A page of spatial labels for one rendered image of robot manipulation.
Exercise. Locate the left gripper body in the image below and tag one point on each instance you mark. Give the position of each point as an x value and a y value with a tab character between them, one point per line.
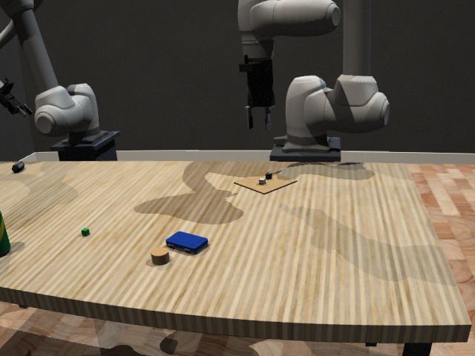
259	72

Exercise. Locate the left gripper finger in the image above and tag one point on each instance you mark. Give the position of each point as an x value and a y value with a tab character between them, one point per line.
268	118
249	117

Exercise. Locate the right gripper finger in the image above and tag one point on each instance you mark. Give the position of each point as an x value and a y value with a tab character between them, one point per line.
27	109
20	111

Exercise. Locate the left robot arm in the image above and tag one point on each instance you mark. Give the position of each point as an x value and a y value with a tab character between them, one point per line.
355	105

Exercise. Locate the brown cylinder with tan top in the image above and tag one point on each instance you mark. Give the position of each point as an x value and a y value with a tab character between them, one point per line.
160	256

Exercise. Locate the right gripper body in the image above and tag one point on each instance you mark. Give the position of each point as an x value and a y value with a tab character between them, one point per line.
7	99

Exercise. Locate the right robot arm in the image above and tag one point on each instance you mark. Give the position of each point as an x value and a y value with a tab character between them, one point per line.
57	112

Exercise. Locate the green drink can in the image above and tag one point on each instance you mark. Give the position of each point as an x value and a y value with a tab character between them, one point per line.
4	241

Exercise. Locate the tan square mat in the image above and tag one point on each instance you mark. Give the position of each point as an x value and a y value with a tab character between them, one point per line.
277	181

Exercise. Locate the blue case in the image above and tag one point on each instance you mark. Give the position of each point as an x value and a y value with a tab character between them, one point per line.
187	243

